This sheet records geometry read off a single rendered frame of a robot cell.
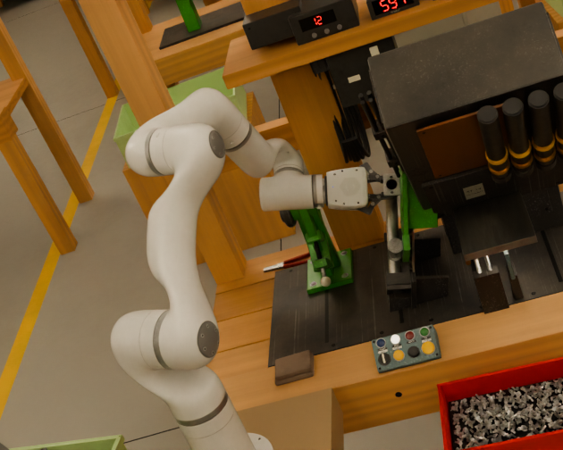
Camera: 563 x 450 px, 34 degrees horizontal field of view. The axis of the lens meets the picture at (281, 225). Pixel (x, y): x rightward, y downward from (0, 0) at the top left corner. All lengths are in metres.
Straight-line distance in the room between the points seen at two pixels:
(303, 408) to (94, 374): 2.33
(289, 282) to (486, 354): 0.69
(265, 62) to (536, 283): 0.85
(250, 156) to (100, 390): 2.31
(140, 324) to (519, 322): 0.88
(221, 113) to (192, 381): 0.57
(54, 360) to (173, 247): 2.83
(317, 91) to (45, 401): 2.40
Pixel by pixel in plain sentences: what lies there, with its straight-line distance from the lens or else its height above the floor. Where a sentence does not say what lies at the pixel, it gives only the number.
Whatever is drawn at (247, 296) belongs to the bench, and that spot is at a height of 0.88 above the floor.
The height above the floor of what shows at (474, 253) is 1.13.
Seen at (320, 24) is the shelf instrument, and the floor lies 1.58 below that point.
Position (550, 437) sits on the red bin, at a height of 0.91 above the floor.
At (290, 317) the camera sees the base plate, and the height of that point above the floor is 0.90.
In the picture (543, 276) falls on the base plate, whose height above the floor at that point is 0.90.
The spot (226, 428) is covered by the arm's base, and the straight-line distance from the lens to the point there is 1.97.
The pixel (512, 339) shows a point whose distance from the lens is 2.19.
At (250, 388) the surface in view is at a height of 0.90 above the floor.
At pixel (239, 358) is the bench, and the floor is 0.88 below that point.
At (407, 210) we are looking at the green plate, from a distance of 2.21.
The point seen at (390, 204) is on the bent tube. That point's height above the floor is 1.12.
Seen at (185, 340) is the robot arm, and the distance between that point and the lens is 1.80.
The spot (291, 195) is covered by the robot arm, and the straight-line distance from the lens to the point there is 2.27.
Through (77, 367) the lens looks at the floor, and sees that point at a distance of 4.50.
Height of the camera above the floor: 2.31
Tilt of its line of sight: 29 degrees down
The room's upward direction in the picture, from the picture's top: 23 degrees counter-clockwise
